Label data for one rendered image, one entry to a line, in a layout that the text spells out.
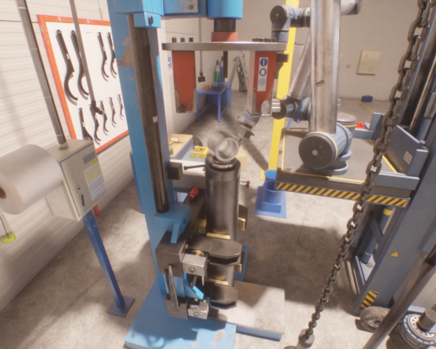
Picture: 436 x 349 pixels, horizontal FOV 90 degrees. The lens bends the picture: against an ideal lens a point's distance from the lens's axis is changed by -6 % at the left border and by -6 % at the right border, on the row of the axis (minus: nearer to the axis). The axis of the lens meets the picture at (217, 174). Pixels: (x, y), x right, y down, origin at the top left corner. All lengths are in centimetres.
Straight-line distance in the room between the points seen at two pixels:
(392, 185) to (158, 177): 137
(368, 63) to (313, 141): 1115
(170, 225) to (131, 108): 70
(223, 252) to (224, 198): 33
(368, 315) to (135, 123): 228
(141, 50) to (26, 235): 230
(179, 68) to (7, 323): 263
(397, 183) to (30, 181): 193
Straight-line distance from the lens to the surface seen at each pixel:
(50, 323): 276
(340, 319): 260
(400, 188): 173
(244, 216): 173
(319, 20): 131
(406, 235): 200
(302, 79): 159
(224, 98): 827
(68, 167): 149
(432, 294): 239
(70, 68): 313
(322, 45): 130
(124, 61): 136
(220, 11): 117
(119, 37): 136
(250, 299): 231
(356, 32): 1237
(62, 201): 159
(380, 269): 220
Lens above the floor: 209
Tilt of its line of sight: 30 degrees down
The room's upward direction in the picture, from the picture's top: straight up
